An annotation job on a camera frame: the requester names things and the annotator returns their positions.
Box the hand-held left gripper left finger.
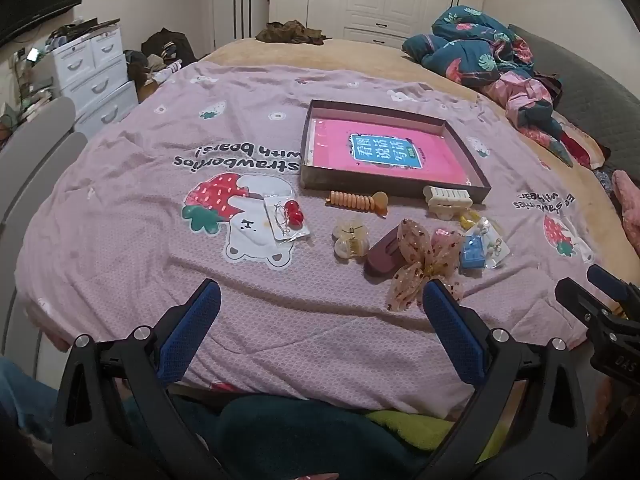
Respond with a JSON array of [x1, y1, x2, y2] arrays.
[[52, 278, 223, 480]]

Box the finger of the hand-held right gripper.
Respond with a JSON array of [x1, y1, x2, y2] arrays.
[[586, 264, 640, 313], [554, 276, 618, 328]]

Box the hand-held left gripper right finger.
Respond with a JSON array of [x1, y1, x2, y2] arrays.
[[421, 278, 596, 480]]

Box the clear earring packet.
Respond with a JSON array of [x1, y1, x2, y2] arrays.
[[470, 217, 511, 268]]

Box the sheer dotted bow scrunchie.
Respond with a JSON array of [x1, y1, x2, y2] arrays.
[[386, 218, 463, 313]]

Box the maroon oval hair clip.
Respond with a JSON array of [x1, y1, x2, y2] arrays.
[[363, 225, 406, 279]]

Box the yellow hair ties packet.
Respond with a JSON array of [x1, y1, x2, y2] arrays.
[[457, 208, 483, 233]]

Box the clear yellow hair claw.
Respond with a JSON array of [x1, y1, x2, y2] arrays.
[[332, 219, 371, 261]]

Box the red cherry earrings packet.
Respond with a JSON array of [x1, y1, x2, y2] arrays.
[[263, 195, 311, 242]]

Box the shallow brown cardboard box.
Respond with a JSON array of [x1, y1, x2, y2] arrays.
[[299, 99, 492, 205]]

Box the pink strawberry bear bedsheet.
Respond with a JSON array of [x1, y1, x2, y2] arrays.
[[15, 62, 596, 418]]

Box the pink fluffy cloth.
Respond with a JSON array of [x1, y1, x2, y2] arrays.
[[611, 169, 640, 253]]

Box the white hair claw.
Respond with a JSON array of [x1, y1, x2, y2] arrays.
[[422, 185, 473, 219]]

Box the person's legs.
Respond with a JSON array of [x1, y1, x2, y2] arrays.
[[120, 392, 466, 480]]

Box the grey quilted headboard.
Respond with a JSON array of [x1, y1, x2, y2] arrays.
[[507, 24, 640, 183]]

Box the pink book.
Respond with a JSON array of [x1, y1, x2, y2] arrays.
[[307, 118, 473, 186]]

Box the white plastic drawer cabinet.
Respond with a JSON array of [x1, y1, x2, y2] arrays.
[[47, 25, 140, 138]]

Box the teal floral quilt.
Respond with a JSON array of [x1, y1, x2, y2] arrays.
[[401, 5, 611, 170]]

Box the pile of dark clothes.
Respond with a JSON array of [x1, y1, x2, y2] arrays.
[[125, 29, 198, 86]]

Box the camouflage clothing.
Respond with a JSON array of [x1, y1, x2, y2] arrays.
[[255, 20, 331, 46]]

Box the orange spiral hair tie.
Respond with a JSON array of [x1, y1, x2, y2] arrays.
[[325, 190, 390, 218]]

